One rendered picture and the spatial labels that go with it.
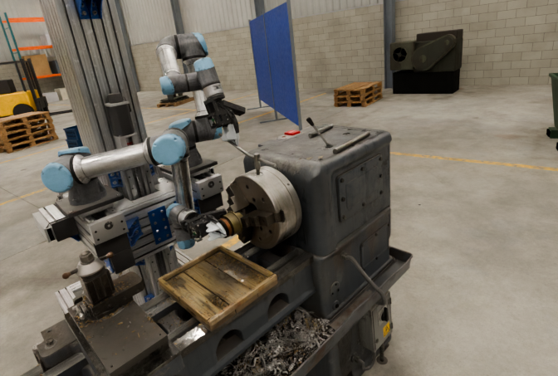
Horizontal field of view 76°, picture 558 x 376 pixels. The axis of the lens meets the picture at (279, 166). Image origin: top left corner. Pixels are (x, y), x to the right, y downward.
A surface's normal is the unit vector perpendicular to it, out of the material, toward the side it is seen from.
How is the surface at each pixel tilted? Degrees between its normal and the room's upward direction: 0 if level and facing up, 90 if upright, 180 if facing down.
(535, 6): 90
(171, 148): 90
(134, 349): 0
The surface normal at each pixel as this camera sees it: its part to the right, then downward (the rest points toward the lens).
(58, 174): 0.00, 0.34
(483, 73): -0.62, 0.33
